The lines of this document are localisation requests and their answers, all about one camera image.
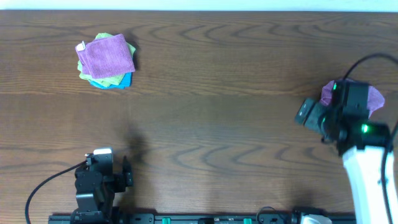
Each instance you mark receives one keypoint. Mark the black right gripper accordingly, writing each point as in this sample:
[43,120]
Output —
[317,109]

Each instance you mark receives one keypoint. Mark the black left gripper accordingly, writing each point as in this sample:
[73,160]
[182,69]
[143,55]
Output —
[125,178]

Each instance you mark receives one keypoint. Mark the purple microfiber cloth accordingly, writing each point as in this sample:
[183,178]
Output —
[375,98]

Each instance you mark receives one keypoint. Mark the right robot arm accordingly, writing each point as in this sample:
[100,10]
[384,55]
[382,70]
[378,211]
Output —
[366,151]

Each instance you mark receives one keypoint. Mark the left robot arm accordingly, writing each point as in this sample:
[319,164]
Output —
[96,206]

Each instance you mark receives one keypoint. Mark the folded blue cloth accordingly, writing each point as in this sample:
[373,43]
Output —
[119,81]

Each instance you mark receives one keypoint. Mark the folded green cloth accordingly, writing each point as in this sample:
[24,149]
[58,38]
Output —
[107,61]

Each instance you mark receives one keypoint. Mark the folded purple cloth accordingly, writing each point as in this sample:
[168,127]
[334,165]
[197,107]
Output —
[105,57]

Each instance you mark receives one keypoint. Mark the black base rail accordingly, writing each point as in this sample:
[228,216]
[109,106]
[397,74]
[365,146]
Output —
[265,215]

